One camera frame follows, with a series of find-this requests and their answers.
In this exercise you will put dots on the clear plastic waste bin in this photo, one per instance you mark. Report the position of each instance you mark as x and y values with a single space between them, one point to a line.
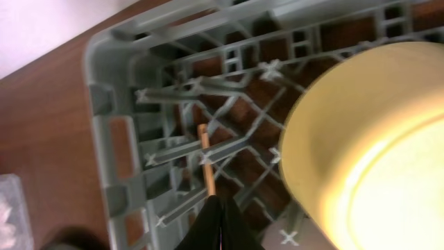
16 233

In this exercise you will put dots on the yellow bowl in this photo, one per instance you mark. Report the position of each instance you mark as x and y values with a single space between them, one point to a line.
362 149

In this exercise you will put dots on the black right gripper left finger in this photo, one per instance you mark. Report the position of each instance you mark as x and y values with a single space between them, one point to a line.
205 232

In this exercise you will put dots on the grey dishwasher rack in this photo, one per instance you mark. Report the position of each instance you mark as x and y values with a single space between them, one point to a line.
215 80

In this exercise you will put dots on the wooden chopstick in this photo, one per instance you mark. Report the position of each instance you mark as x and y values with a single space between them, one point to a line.
208 173

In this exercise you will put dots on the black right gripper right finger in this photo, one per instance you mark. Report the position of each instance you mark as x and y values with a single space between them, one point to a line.
235 233

